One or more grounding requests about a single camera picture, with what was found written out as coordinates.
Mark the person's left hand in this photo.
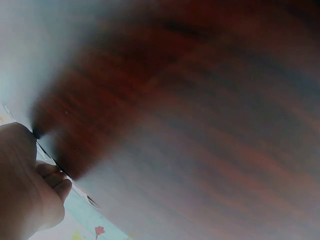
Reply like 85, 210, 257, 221
0, 121, 73, 240

